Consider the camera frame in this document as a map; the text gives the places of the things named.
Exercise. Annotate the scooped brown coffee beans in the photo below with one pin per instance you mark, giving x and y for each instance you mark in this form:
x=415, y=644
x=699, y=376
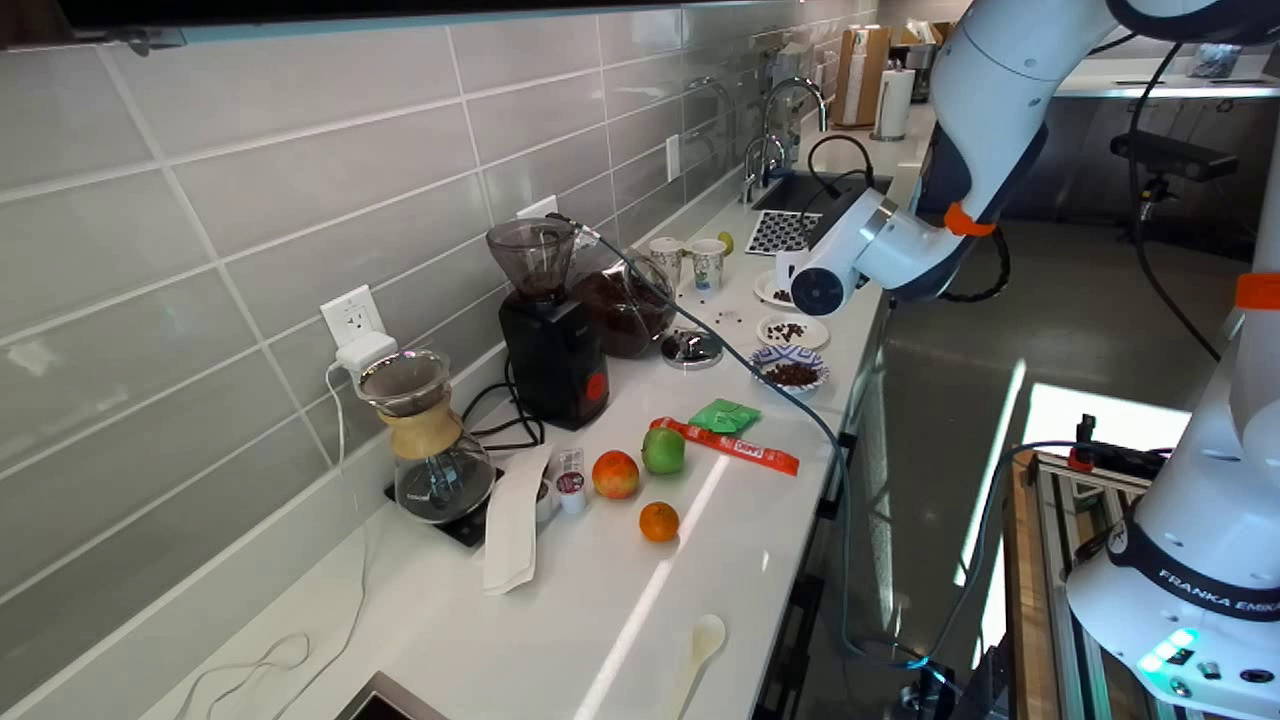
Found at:
x=785, y=329

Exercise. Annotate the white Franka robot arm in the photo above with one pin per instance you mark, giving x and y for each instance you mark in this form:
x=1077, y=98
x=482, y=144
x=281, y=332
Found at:
x=1013, y=83

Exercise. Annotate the large white plate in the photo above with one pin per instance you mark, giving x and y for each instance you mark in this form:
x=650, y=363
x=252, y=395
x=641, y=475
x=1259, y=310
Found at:
x=775, y=292

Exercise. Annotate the small white plate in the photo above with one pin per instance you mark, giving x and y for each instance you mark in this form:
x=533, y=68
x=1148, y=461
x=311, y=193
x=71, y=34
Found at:
x=816, y=332

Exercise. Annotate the glass jar of coffee beans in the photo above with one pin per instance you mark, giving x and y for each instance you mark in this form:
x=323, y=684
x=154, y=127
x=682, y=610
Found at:
x=627, y=313

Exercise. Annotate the green apple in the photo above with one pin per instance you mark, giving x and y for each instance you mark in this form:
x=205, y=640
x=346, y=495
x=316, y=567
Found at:
x=664, y=450

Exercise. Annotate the patterned paper cup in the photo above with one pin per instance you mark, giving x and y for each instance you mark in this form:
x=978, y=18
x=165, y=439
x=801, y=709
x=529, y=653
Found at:
x=706, y=265
x=664, y=262

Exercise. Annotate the red-orange round fruit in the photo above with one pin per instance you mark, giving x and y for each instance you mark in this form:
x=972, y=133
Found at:
x=616, y=475

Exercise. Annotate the long orange-red packet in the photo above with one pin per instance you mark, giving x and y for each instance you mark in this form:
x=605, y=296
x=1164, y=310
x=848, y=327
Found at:
x=735, y=445

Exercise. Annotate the small white red-labelled container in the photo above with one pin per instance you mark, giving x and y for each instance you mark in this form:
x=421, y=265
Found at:
x=569, y=484

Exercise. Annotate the blue patterned bowl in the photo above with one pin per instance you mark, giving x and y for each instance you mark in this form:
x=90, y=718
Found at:
x=785, y=376

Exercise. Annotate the brown coffee bean pile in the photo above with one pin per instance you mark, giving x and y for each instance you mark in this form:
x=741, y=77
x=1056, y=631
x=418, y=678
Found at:
x=794, y=372

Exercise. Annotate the small orange fruit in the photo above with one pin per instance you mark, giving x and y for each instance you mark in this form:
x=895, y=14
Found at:
x=656, y=521

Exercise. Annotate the black dotted drying mat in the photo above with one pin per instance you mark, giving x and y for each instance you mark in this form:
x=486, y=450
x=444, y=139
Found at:
x=780, y=235

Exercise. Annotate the dark kitchen sink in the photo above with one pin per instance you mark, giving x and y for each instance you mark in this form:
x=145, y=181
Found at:
x=801, y=193

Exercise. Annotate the black coffee scale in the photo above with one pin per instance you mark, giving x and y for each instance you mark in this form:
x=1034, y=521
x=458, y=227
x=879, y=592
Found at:
x=467, y=525

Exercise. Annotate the chrome kitchen faucet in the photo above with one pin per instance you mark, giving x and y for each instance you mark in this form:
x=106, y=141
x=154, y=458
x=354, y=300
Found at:
x=775, y=141

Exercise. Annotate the white plug adapter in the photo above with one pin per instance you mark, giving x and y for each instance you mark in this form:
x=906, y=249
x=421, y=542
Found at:
x=360, y=357

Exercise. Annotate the white plastic spoon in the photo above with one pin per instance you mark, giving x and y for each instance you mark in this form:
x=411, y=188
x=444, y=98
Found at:
x=700, y=639

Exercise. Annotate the white bottle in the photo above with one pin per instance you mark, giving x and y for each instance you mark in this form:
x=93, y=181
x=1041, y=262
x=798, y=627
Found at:
x=895, y=101

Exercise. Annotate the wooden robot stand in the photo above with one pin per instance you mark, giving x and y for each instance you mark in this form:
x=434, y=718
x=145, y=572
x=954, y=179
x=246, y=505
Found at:
x=1027, y=602

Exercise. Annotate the dark upper cabinet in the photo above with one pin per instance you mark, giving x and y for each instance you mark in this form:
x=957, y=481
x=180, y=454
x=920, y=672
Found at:
x=332, y=10

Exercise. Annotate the white wall outlet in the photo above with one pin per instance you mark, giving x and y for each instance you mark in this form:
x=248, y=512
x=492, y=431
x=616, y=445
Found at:
x=538, y=208
x=673, y=157
x=348, y=313

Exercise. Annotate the black camera on stand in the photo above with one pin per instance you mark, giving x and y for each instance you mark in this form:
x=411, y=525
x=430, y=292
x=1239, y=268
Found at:
x=1175, y=152

